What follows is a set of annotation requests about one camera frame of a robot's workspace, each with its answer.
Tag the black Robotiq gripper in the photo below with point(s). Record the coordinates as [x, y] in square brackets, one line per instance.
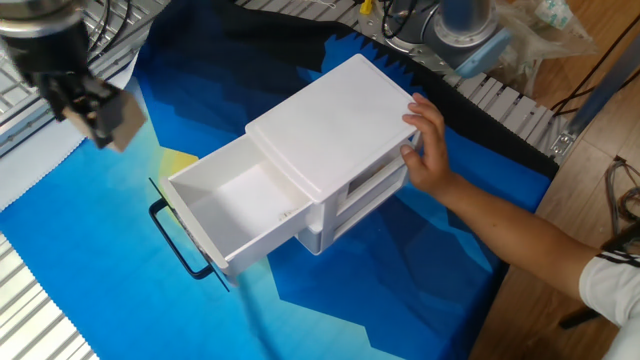
[50, 52]

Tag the brown wooden block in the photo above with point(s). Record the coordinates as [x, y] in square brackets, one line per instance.
[131, 122]

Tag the white plastic drawer cabinet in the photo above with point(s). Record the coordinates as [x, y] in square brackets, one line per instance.
[330, 120]

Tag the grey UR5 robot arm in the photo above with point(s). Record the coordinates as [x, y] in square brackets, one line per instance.
[465, 20]

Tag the person's right forearm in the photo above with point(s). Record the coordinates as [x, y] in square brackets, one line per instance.
[515, 235]

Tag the person's right hand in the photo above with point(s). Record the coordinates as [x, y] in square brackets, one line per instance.
[430, 160]

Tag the white paper sheet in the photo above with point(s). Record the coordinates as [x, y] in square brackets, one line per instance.
[30, 160]

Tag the yellow item in bag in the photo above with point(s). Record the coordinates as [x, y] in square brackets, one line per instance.
[366, 6]

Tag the blue mountain print cloth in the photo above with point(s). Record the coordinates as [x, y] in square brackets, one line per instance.
[350, 300]

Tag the clear bag with teal label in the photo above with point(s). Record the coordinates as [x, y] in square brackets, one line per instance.
[540, 45]

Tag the white shirt sleeve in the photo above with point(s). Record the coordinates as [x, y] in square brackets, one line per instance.
[612, 290]

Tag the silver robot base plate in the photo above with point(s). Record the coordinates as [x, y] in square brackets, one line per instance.
[372, 30]

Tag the aluminium frame beam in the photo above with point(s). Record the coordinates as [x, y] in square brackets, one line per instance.
[600, 95]

